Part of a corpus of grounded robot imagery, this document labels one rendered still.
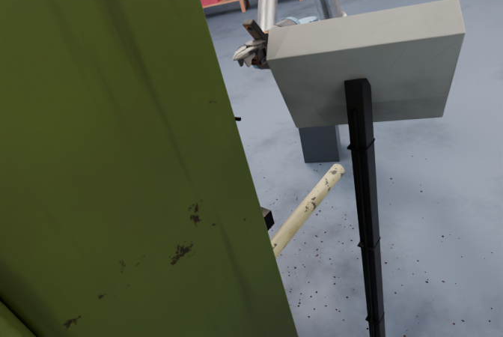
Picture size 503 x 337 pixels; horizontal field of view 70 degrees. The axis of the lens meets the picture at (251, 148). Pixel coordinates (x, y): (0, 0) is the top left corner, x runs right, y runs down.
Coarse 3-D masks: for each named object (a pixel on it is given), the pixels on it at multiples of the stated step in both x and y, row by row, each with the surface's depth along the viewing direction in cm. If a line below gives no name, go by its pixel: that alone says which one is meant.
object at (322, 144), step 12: (300, 132) 222; (312, 132) 220; (324, 132) 218; (336, 132) 220; (312, 144) 225; (324, 144) 223; (336, 144) 221; (312, 156) 230; (324, 156) 228; (336, 156) 226
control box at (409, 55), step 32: (448, 0) 62; (288, 32) 71; (320, 32) 68; (352, 32) 66; (384, 32) 64; (416, 32) 62; (448, 32) 60; (288, 64) 70; (320, 64) 69; (352, 64) 68; (384, 64) 68; (416, 64) 67; (448, 64) 66; (288, 96) 80; (320, 96) 79; (384, 96) 77; (416, 96) 76
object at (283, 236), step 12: (336, 168) 120; (324, 180) 117; (336, 180) 118; (312, 192) 113; (324, 192) 114; (300, 204) 110; (312, 204) 110; (300, 216) 106; (288, 228) 103; (276, 240) 100; (288, 240) 102; (276, 252) 99
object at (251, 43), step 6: (252, 42) 134; (258, 42) 132; (264, 42) 132; (246, 48) 133; (264, 48) 134; (258, 54) 133; (264, 54) 135; (252, 60) 136; (258, 60) 134; (264, 60) 136
